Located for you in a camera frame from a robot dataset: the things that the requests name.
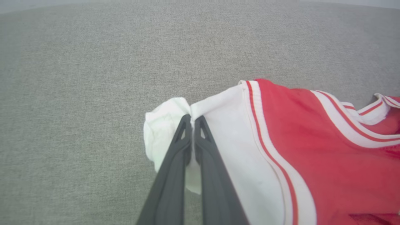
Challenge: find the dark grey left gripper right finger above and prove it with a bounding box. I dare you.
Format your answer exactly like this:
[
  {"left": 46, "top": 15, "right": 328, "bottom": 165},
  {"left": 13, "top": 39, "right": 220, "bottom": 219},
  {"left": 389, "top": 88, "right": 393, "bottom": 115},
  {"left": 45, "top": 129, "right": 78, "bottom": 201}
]
[{"left": 194, "top": 115, "right": 249, "bottom": 225}]

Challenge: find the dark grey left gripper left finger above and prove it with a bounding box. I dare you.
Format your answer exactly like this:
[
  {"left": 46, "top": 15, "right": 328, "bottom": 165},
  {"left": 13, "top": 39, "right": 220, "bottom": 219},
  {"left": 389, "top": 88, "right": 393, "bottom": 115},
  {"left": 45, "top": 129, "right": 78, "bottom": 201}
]
[{"left": 135, "top": 114, "right": 192, "bottom": 225}]

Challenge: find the red and white jersey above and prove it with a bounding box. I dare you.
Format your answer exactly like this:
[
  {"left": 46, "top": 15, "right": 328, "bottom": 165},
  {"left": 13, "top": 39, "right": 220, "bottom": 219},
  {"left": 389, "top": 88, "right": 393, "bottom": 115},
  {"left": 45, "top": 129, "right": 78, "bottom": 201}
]
[{"left": 143, "top": 78, "right": 400, "bottom": 225}]

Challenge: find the grey fabric sofa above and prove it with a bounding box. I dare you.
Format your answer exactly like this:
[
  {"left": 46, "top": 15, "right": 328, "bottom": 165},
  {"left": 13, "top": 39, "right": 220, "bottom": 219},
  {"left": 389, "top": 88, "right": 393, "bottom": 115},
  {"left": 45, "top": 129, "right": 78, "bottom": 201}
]
[{"left": 0, "top": 2, "right": 400, "bottom": 225}]

